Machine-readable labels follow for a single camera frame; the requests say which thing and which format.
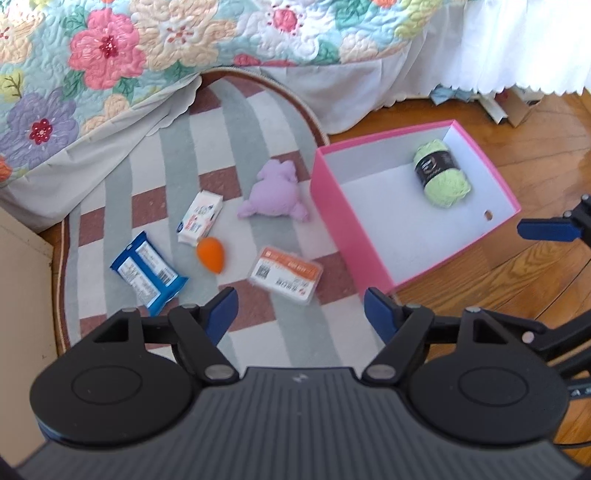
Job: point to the purple plush toy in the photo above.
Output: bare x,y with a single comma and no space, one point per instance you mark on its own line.
272,194

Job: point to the striped checkered rug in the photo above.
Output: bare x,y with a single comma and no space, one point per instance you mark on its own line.
258,138

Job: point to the clear box orange label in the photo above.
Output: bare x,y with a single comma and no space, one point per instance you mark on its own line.
286,277

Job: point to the white tissue packet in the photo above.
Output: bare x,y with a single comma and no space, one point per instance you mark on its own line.
201,217

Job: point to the floral quilted bedspread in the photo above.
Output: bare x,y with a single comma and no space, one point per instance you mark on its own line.
184,37

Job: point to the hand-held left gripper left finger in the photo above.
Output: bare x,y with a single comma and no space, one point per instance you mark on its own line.
222,310

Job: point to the orange makeup sponge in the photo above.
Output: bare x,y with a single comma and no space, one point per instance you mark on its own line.
211,254

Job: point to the blue cloth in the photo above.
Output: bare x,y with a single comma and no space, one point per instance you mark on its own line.
450,94

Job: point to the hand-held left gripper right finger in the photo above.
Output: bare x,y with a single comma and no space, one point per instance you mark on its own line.
376,307

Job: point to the cardboard box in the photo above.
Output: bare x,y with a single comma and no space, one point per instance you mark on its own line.
517,110

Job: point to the blue wipes packet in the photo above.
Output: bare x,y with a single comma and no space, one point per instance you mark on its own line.
147,272

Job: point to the pink storage box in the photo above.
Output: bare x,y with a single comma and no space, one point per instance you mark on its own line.
351,230

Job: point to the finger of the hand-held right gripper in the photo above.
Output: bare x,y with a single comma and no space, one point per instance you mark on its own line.
547,230
561,339

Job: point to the green yarn skein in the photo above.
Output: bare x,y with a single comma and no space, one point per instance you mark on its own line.
443,184

